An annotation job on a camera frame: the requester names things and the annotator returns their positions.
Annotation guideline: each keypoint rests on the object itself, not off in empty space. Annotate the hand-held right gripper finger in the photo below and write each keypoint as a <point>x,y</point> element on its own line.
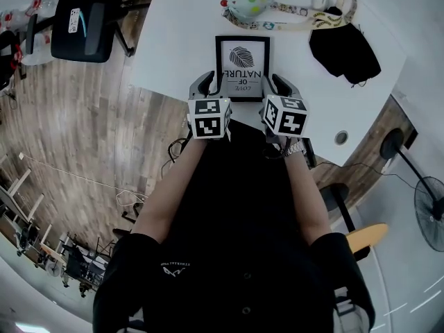
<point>267,85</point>
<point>288,87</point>

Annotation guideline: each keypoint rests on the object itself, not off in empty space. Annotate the white phone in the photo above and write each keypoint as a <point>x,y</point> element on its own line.
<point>74,20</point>

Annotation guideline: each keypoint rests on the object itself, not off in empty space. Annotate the black equipment cart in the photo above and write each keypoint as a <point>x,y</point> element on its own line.
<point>81,258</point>

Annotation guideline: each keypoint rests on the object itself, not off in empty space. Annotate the person's black shirt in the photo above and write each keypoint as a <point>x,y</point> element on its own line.
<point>239,255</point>

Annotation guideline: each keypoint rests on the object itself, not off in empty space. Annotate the black cloth bag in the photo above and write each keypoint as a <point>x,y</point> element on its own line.
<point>347,54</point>

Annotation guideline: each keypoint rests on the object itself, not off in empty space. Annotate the round colourful dotted pouch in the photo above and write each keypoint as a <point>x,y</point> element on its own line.
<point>251,0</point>

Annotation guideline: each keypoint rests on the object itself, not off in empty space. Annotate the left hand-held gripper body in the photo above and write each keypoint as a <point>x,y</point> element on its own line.
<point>208,120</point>

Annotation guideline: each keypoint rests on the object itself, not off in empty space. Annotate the black table leg base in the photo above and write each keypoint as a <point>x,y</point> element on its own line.
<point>338,196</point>

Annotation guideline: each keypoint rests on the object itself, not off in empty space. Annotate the person's left forearm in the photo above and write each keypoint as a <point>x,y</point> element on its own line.
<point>166,193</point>

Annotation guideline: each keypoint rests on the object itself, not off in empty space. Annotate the person's right forearm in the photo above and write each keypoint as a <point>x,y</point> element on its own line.
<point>305,200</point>

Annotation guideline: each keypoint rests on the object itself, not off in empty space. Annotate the black office chair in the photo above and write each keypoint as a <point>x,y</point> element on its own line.
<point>86,36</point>

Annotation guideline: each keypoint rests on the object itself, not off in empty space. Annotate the white workbench with wooden legs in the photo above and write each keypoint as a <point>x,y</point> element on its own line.
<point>21,200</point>

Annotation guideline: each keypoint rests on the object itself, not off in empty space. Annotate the yellow round stool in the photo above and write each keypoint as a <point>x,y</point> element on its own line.
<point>367,236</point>

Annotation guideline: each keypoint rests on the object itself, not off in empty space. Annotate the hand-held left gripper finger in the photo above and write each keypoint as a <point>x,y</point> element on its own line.
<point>196,83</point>
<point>215,85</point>

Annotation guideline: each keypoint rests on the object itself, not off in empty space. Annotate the black picture frame leaf print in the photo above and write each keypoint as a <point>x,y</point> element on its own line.
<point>243,43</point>

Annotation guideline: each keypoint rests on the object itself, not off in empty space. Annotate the silver metal wristwatch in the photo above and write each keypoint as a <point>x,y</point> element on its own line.
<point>294,148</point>

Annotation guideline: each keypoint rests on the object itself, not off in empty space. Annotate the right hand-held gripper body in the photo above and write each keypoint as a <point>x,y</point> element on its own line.
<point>285,116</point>

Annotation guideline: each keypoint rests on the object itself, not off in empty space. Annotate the clear plastic bags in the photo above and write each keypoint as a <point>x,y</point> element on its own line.
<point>24,16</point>

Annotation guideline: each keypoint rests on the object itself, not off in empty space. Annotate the black standing fan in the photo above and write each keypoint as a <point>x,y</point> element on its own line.
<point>430,210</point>

